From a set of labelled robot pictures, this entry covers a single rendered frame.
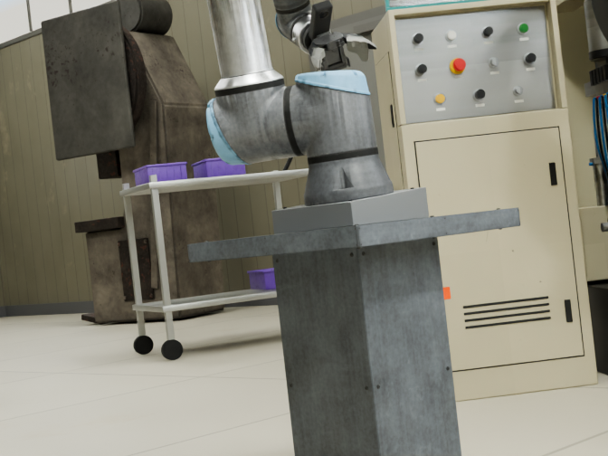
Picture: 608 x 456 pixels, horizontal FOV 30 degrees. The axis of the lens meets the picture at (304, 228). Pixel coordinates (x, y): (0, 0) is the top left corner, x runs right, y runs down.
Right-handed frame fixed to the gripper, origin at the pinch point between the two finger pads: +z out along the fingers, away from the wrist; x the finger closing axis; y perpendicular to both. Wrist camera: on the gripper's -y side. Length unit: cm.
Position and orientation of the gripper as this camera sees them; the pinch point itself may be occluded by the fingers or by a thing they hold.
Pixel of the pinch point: (347, 55)
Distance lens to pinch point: 267.7
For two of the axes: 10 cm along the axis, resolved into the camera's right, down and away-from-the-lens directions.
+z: 3.9, 4.4, -8.1
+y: 1.9, 8.2, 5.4
